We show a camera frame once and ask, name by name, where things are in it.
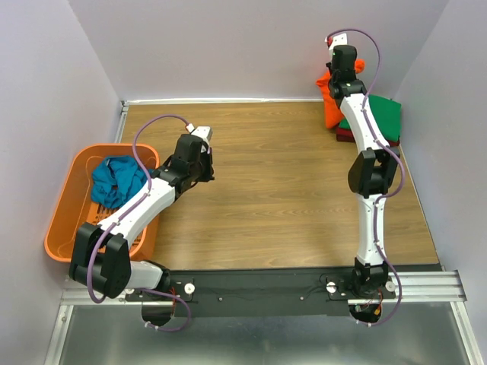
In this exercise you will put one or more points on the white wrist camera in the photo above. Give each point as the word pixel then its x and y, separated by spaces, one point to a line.
pixel 339 39
pixel 203 132

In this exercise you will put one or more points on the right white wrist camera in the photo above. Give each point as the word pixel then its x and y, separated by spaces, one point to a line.
pixel 339 39

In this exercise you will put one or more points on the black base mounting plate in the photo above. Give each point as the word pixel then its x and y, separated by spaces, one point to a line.
pixel 267 292

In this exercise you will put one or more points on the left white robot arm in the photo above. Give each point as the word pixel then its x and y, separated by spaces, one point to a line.
pixel 100 257

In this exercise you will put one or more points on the orange t shirt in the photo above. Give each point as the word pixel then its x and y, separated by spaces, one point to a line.
pixel 332 115

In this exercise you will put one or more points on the folded dark red t shirt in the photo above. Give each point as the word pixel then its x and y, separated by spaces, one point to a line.
pixel 345 135

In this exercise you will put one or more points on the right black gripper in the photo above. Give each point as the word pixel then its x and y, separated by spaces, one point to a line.
pixel 329 67

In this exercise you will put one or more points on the teal t shirt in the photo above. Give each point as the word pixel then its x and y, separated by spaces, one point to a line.
pixel 116 180

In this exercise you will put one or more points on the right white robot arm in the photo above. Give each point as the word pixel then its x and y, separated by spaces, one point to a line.
pixel 371 175

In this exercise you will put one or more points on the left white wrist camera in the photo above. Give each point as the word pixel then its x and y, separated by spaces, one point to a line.
pixel 203 132

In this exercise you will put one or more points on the orange plastic basket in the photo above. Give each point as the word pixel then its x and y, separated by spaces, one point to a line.
pixel 75 206

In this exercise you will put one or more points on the folded green t shirt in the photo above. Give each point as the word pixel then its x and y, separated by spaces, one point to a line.
pixel 387 114

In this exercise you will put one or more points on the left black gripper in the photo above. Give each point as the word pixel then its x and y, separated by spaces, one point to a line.
pixel 207 167

